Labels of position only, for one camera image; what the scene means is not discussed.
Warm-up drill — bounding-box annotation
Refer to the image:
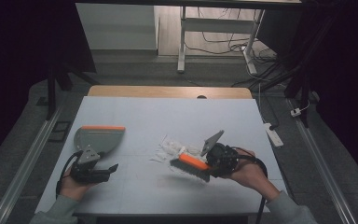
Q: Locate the black tripod stand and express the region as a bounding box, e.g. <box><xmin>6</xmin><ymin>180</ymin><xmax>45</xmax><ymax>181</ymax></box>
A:
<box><xmin>44</xmin><ymin>60</ymin><xmax>101</xmax><ymax>121</ymax></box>

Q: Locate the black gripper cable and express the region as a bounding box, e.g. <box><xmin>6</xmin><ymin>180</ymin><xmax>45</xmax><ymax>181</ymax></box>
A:
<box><xmin>55</xmin><ymin>149</ymin><xmax>84</xmax><ymax>200</ymax></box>
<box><xmin>235</xmin><ymin>153</ymin><xmax>269</xmax><ymax>224</ymax></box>

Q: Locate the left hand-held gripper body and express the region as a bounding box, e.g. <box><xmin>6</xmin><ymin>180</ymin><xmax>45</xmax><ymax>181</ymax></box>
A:
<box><xmin>70</xmin><ymin>147</ymin><xmax>111</xmax><ymax>184</ymax></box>

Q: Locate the white board table cover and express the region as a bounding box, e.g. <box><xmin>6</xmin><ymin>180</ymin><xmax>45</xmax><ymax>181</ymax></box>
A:
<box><xmin>34</xmin><ymin>95</ymin><xmax>295</xmax><ymax>217</ymax></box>

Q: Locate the pile of white paper scraps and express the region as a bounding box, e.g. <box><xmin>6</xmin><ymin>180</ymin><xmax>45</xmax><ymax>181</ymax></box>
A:
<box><xmin>149</xmin><ymin>134</ymin><xmax>203</xmax><ymax>165</ymax></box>

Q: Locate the orange brush with grey bristles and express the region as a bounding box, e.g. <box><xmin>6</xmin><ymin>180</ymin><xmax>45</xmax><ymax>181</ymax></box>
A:
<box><xmin>169</xmin><ymin>152</ymin><xmax>213</xmax><ymax>184</ymax></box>

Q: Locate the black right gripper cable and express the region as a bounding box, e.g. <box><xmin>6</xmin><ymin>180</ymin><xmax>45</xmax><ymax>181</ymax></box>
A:
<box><xmin>235</xmin><ymin>153</ymin><xmax>269</xmax><ymax>224</ymax></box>

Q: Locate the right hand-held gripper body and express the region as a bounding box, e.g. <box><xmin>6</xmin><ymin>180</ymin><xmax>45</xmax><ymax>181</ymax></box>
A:
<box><xmin>200</xmin><ymin>129</ymin><xmax>241</xmax><ymax>179</ymax></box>

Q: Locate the person's right hand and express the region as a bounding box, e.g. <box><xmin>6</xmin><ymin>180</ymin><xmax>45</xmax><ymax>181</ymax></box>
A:
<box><xmin>228</xmin><ymin>147</ymin><xmax>281</xmax><ymax>203</ymax></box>

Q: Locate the black metal stand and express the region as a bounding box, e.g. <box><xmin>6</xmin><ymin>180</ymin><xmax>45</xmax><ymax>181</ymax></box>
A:
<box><xmin>229</xmin><ymin>13</ymin><xmax>341</xmax><ymax>129</ymax></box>

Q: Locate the white cabinet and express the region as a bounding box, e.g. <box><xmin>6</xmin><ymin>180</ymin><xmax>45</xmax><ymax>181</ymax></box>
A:
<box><xmin>75</xmin><ymin>3</ymin><xmax>160</xmax><ymax>51</ymax></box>

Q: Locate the person's left hand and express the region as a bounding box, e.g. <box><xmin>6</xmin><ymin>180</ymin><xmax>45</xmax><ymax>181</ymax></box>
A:
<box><xmin>58</xmin><ymin>167</ymin><xmax>98</xmax><ymax>202</ymax></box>

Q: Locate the dark curtain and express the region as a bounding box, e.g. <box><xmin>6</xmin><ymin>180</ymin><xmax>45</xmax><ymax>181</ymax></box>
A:
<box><xmin>301</xmin><ymin>0</ymin><xmax>358</xmax><ymax>189</ymax></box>
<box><xmin>0</xmin><ymin>0</ymin><xmax>98</xmax><ymax>171</ymax></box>

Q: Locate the small white adapter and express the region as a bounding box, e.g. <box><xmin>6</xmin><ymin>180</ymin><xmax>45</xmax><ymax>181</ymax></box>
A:
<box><xmin>290</xmin><ymin>106</ymin><xmax>303</xmax><ymax>119</ymax></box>

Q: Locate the aluminium floor rail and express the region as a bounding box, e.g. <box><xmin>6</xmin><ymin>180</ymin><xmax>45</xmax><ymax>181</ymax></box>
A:
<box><xmin>0</xmin><ymin>105</ymin><xmax>65</xmax><ymax>224</ymax></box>
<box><xmin>286</xmin><ymin>98</ymin><xmax>358</xmax><ymax>224</ymax></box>

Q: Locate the white metal desk frame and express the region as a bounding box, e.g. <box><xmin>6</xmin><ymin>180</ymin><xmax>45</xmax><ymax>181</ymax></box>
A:
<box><xmin>176</xmin><ymin>6</ymin><xmax>267</xmax><ymax>76</ymax></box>

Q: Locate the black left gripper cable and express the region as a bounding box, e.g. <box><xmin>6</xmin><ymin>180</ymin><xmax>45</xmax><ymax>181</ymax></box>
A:
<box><xmin>55</xmin><ymin>149</ymin><xmax>84</xmax><ymax>200</ymax></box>

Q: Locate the tangle of black floor cables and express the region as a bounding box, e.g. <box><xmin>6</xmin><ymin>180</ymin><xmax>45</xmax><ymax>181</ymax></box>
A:
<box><xmin>185</xmin><ymin>7</ymin><xmax>279</xmax><ymax>64</ymax></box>

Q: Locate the grey dustpan with orange edge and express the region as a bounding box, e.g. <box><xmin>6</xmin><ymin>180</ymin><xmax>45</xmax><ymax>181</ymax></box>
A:
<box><xmin>74</xmin><ymin>125</ymin><xmax>127</xmax><ymax>157</ymax></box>

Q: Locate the white power strip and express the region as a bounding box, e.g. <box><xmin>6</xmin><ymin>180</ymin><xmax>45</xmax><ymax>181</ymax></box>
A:
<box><xmin>263</xmin><ymin>122</ymin><xmax>284</xmax><ymax>148</ymax></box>

